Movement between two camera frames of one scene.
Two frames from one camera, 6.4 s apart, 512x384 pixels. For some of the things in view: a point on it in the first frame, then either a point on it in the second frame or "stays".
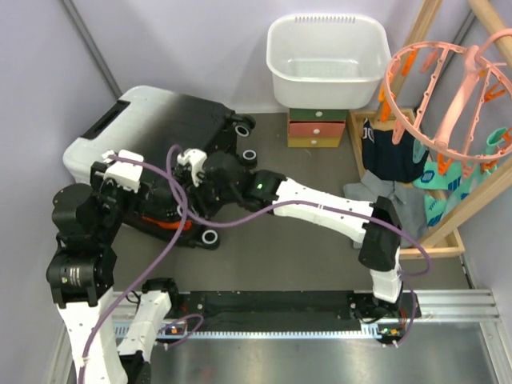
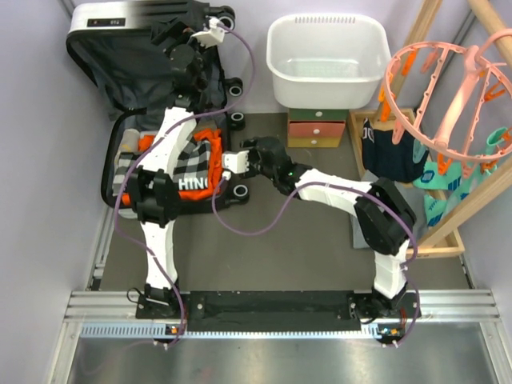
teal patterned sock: x=456 y=178 stays
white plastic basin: x=327 y=61 stays
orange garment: x=187 y=226 → x=215 y=158
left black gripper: x=138 y=200 → x=178 y=32
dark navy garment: x=386 y=160 stays
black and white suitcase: x=149 y=120 → x=129 y=77
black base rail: x=381 y=313 stays
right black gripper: x=195 y=199 → x=253 y=154
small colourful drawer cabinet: x=315 y=127 stays
